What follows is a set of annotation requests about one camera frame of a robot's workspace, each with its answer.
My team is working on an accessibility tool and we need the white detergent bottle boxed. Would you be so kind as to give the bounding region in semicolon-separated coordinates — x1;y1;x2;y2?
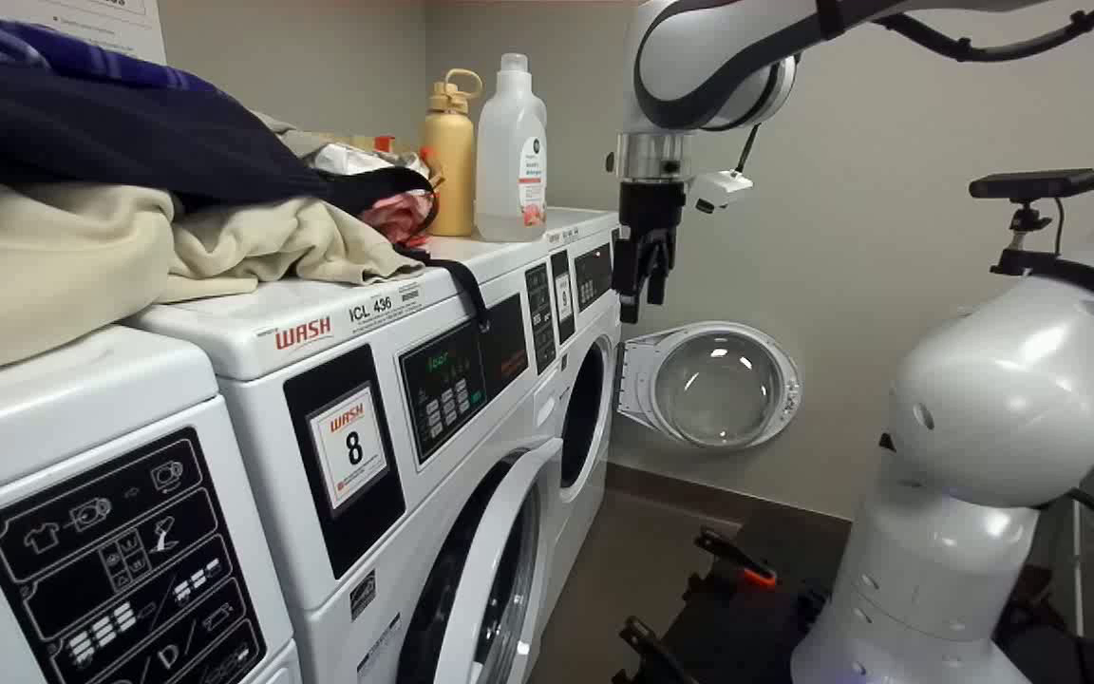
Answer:
470;48;551;243

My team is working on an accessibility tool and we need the orange snack bag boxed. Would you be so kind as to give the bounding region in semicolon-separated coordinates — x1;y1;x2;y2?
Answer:
352;185;439;254

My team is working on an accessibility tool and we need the yellow bottle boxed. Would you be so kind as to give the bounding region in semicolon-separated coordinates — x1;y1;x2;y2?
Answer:
419;64;487;243

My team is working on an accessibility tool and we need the round glass washer door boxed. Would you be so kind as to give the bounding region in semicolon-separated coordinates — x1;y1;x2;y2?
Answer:
616;319;806;456
394;432;564;684

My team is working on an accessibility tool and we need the blue plaid cloth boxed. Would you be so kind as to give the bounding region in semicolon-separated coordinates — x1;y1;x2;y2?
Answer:
0;0;218;94

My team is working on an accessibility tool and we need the white washing machine number 9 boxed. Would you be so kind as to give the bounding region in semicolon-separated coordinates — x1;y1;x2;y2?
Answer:
463;203;630;637

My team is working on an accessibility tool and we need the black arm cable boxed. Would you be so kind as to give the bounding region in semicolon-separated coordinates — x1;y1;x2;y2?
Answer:
630;0;1094;319

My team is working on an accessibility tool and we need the white cloth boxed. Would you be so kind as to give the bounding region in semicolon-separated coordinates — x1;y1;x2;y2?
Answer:
259;118;429;183

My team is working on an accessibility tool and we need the dark navy garment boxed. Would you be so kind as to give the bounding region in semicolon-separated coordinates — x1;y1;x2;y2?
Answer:
0;55;494;333

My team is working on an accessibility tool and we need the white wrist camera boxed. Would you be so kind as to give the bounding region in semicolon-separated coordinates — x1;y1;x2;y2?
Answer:
691;166;756;217

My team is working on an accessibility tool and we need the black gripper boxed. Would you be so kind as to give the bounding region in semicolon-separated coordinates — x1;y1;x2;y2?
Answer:
613;179;689;328

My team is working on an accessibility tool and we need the white washing machine number 8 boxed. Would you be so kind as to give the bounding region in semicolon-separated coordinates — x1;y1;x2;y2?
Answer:
131;233;577;684

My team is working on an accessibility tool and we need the black camera on mount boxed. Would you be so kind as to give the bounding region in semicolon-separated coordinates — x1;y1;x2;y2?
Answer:
965;165;1094;280

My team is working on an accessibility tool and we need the beige cloth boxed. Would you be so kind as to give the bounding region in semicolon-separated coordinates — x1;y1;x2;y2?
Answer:
0;174;429;393

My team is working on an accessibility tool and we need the white front-load washing machine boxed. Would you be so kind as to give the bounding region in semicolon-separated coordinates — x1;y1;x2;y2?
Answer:
0;319;310;684

